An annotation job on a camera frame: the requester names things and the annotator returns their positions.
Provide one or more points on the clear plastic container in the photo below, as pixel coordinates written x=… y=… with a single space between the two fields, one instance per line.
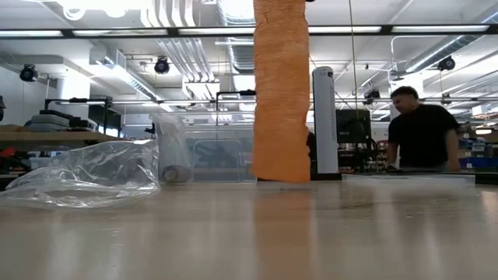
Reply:
x=218 y=128

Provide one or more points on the orange elastic bandage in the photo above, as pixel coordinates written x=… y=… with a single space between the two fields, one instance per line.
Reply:
x=280 y=97

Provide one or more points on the clear plastic bag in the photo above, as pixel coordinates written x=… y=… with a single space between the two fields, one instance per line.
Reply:
x=97 y=171

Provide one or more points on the black neighbouring robot arm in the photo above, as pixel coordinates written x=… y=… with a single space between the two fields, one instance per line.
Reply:
x=214 y=155

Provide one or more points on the person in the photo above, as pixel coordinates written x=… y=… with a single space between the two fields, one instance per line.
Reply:
x=311 y=148
x=422 y=132

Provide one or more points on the slim white pillar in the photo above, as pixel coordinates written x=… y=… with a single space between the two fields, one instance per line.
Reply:
x=325 y=116

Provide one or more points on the black cabinet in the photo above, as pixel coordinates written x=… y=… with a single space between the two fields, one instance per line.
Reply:
x=354 y=132

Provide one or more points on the wide white column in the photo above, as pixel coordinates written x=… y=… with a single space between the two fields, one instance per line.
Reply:
x=404 y=79

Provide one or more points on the black overhead rig beam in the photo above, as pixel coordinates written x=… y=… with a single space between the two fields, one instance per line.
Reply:
x=387 y=29

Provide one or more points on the wooden workbench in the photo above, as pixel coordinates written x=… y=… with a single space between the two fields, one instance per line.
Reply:
x=58 y=137

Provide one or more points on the stacked grey pads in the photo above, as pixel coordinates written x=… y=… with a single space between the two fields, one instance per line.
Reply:
x=50 y=120

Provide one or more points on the shelf with blue bins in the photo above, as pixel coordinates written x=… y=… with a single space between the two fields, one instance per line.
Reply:
x=476 y=149

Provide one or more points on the red and black tool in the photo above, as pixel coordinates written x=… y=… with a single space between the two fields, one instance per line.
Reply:
x=8 y=152

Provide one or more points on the ribbed silver ceiling duct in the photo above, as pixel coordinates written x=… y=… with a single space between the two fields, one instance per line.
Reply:
x=241 y=58

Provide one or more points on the black aluminium table frame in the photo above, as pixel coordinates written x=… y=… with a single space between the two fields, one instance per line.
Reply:
x=327 y=177

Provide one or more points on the long silver ceiling duct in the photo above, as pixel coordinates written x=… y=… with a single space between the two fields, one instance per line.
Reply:
x=439 y=50

